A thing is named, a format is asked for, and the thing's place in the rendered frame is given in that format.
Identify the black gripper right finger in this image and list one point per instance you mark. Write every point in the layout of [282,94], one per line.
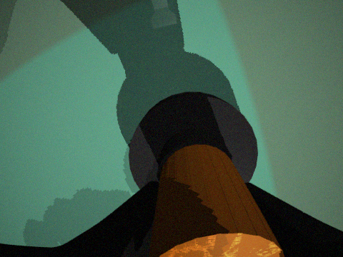
[298,234]

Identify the orange knob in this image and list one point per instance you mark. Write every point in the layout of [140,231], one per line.
[204,209]

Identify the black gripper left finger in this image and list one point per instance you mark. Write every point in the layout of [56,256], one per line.
[126,232]

